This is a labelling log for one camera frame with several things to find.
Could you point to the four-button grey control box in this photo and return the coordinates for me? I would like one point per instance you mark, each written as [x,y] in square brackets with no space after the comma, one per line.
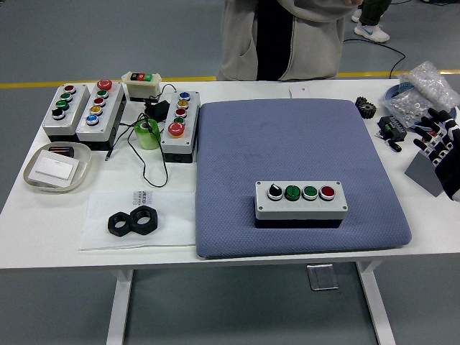
[73,115]

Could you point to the large black hex nut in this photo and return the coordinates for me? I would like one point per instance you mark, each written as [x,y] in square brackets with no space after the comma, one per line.
[152,219]

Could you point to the white shallow tray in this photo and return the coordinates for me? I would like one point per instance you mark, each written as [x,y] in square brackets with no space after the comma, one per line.
[84,158]

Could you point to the cream switch box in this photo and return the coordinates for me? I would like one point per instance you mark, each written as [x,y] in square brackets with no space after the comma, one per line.
[142,86]

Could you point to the blue round plate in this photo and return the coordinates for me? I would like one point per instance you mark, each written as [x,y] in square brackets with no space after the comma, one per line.
[390,94]

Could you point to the small black hex nut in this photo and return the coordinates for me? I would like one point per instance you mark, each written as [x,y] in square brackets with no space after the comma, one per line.
[112,224]

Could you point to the white wall switch panel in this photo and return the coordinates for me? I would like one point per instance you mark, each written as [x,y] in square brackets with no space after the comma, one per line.
[54,169]

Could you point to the white table leg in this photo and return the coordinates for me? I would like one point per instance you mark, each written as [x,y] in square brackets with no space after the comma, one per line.
[120,309]
[375,305]

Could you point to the five-button box, green beside mushroom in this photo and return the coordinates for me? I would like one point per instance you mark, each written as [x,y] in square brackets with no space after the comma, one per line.
[190,118]

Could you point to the small black plug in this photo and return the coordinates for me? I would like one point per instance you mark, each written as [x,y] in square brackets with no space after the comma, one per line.
[394,146]

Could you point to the black power adapter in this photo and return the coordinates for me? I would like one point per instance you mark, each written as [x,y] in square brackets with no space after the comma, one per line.
[157,109]

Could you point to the grey block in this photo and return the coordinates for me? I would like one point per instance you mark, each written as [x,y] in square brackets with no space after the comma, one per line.
[424,172]

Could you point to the dark red small box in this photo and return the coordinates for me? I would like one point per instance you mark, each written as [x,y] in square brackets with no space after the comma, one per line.
[61,150]

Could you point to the bubble wrap bag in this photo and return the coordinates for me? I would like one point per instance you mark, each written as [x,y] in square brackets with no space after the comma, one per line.
[431,82]

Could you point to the blue-grey padded mat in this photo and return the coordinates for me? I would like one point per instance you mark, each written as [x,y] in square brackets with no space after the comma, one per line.
[251,143]

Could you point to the person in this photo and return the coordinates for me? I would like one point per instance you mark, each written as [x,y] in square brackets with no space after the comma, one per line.
[372,32]
[316,43]

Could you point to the black terminal module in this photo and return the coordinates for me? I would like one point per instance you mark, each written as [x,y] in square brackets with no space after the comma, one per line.
[393,128]

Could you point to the clear bag of washers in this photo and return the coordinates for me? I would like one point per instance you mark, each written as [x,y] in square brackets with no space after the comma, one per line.
[406,104]

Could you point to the five-button box, blue button at end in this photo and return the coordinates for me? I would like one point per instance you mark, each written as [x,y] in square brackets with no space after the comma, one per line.
[108,115]

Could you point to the black gear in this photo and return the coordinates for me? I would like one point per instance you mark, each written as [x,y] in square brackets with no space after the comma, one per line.
[366,107]

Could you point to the small red clip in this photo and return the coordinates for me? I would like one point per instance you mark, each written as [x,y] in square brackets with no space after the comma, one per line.
[427,136]

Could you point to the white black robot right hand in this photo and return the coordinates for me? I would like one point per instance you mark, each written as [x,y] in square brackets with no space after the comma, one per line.
[451,169]

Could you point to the metal bracket under table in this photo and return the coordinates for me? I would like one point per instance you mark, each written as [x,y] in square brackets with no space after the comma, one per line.
[322,276]

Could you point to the four-button box with knob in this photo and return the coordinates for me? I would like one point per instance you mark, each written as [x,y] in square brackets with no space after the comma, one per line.
[298,210]

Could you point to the clear plastic bag sheet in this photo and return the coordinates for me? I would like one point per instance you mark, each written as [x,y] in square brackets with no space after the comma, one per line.
[108,201]

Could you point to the green tape roll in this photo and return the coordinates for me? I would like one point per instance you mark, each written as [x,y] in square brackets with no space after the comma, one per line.
[147,138]

